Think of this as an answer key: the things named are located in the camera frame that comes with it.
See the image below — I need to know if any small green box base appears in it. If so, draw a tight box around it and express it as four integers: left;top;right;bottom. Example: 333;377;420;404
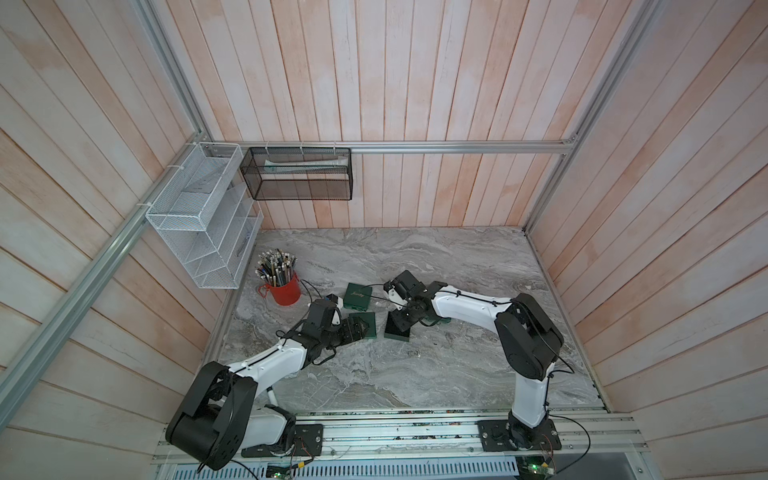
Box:
384;311;410;342

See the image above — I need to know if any small green box lid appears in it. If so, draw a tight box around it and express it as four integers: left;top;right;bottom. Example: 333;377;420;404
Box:
350;312;377;339

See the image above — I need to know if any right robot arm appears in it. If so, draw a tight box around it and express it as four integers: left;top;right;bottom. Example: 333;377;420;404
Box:
383;270;564;429

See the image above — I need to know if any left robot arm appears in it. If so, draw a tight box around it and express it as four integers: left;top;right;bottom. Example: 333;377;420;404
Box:
165;294;370;471

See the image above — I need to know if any large green jewelry box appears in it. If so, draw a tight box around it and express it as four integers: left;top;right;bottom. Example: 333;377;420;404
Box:
343;283;373;312

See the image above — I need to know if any red metal pencil cup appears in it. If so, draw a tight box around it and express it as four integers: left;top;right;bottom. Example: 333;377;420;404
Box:
257;274;301;306

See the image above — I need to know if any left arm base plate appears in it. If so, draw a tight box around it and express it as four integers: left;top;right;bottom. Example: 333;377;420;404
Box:
241;424;324;459

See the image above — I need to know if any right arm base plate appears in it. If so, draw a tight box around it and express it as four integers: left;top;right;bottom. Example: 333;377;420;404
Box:
477;417;562;452

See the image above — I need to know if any black wire mesh basket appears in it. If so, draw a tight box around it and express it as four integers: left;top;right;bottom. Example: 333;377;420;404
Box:
240;146;354;201

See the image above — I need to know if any white wire mesh shelf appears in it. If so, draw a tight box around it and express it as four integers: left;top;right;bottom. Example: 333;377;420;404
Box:
146;142;264;290

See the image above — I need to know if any aluminium frame rail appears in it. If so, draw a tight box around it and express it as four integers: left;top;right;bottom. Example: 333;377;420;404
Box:
209;140;575;155

